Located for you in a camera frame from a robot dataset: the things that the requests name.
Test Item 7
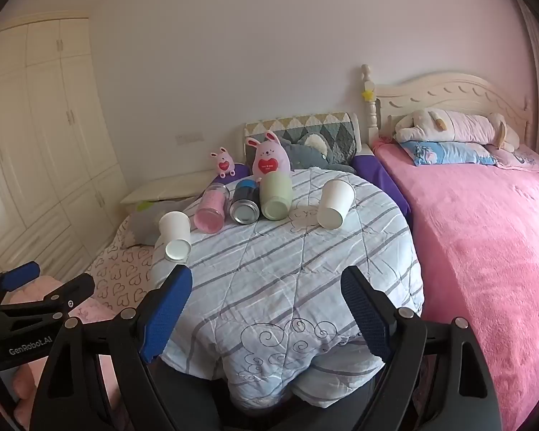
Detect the light green cup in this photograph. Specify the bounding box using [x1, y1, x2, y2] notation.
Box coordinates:
[260, 171, 293, 221]

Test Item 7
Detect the white paper cup left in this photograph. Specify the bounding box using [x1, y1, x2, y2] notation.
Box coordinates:
[158, 211, 192, 262]

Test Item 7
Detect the white paper cup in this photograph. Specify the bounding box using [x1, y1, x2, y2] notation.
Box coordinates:
[158, 211, 192, 262]
[316, 179, 355, 230]

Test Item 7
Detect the white paper cup right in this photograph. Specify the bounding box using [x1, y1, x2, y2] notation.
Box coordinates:
[316, 179, 355, 230]

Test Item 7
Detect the pink cloth on floor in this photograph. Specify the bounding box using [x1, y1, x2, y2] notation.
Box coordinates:
[0, 273, 131, 431]

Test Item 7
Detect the heart pattern sheet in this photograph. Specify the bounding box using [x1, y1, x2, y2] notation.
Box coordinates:
[86, 217, 153, 312]

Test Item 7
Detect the cream wardrobe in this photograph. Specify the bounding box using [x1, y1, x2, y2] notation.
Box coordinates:
[0, 19, 127, 280]

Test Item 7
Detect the grey daisy pillow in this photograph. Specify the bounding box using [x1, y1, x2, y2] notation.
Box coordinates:
[123, 201, 170, 248]

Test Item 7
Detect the pink fleece blanket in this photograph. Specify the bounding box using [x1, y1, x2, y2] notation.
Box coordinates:
[374, 142, 539, 430]

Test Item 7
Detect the pink glass jar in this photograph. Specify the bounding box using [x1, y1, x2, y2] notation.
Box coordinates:
[193, 183, 230, 233]

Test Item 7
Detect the cream bedside table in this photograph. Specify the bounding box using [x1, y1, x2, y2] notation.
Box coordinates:
[120, 170, 217, 208]

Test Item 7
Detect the white striped quilt cover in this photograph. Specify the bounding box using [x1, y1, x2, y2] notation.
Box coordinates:
[161, 167, 424, 411]

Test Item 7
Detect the black blue metal tumbler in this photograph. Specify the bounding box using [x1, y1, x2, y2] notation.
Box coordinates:
[229, 179, 261, 225]

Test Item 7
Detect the small pink bunny toy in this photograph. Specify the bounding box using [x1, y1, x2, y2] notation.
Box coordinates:
[210, 147, 235, 179]

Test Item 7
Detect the purple sheet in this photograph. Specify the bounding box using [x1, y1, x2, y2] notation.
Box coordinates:
[350, 155, 413, 227]

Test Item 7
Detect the blue cartoon pillow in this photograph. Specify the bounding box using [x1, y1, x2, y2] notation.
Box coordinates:
[400, 141, 497, 166]

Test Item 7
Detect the large pink bunny toy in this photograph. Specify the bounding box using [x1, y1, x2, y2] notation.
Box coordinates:
[245, 131, 291, 182]

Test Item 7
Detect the white pink plush dog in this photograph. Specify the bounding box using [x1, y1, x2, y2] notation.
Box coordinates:
[393, 108, 521, 152]

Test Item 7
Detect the grey plush toy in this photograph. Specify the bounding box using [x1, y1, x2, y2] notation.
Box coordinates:
[280, 139, 355, 173]

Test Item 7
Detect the green diamond quilted cushion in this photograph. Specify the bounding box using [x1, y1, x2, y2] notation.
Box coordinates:
[243, 112, 361, 166]

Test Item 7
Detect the cream wooden headboard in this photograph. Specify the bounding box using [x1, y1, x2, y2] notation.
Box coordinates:
[359, 64, 534, 147]

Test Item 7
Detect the wall socket plate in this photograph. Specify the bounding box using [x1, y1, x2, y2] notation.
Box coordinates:
[175, 131, 204, 146]

